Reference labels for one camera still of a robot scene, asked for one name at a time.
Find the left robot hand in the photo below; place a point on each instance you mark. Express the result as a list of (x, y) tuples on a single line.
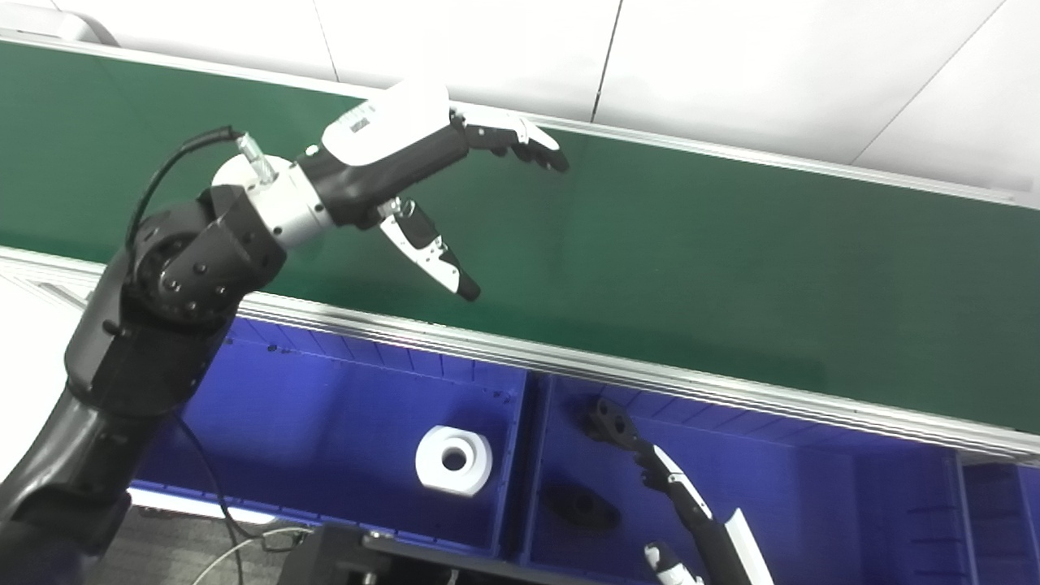
[(382, 154)]

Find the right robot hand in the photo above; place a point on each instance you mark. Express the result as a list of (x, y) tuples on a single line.
[(719, 552)]

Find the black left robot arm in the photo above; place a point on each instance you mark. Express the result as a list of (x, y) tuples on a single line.
[(162, 284)]

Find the blue plastic bin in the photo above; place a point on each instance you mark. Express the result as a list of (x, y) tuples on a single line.
[(325, 422), (1003, 520), (812, 504)]

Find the black flange part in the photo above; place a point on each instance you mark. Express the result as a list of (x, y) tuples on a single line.
[(609, 421), (581, 508)]

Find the white cylindrical part with hole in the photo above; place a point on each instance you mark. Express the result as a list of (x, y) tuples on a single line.
[(475, 479)]

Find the green conveyor belt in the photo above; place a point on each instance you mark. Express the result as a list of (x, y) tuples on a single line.
[(731, 268)]

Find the white conveyor end cover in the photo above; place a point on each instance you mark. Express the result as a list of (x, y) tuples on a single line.
[(49, 20)]

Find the black robot torso base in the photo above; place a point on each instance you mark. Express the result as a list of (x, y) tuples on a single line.
[(341, 561)]

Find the aluminium conveyor side rail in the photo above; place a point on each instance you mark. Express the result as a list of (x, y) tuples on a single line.
[(650, 382), (731, 154)]

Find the aluminium conveyor support bracket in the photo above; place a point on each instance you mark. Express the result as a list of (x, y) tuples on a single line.
[(49, 291)]

